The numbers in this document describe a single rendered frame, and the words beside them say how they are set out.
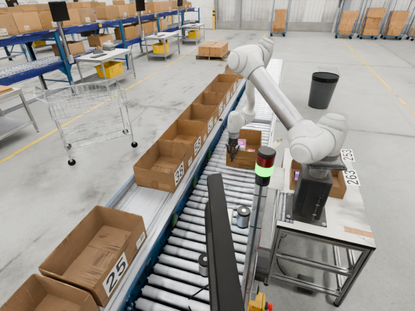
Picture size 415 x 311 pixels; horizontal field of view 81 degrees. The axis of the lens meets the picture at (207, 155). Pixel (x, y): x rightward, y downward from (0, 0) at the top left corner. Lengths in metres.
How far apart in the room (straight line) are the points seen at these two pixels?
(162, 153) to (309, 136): 1.20
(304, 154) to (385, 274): 1.73
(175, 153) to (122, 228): 0.76
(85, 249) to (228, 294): 1.12
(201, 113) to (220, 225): 2.09
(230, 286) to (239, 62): 1.12
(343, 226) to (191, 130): 1.44
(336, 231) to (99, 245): 1.43
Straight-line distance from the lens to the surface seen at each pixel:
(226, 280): 0.54
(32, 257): 2.93
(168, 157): 2.03
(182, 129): 2.32
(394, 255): 2.96
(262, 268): 1.12
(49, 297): 1.45
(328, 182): 1.62
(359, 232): 1.88
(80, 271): 1.46
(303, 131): 1.29
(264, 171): 0.69
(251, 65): 1.41
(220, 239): 0.59
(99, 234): 1.57
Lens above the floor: 2.02
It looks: 34 degrees down
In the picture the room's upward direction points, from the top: 1 degrees counter-clockwise
